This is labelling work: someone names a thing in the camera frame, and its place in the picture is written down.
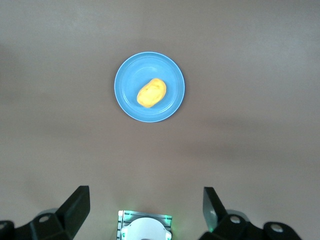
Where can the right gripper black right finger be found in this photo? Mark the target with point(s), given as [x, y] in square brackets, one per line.
[220, 222]

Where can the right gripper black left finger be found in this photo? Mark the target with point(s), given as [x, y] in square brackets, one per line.
[67, 215]

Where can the blue round plate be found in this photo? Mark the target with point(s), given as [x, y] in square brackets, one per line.
[130, 75]

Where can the yellow potato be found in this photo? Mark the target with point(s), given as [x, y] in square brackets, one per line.
[151, 93]

